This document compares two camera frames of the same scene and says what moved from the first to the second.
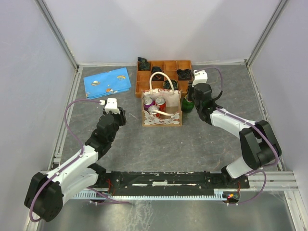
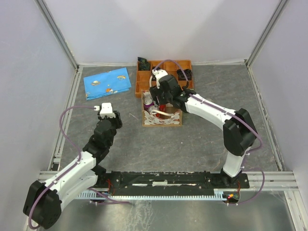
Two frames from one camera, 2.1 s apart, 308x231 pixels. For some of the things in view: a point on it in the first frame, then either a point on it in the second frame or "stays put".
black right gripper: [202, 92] to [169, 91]
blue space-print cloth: [107, 83] stays put
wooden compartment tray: [168, 74] stays put
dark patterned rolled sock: [143, 65] stays put
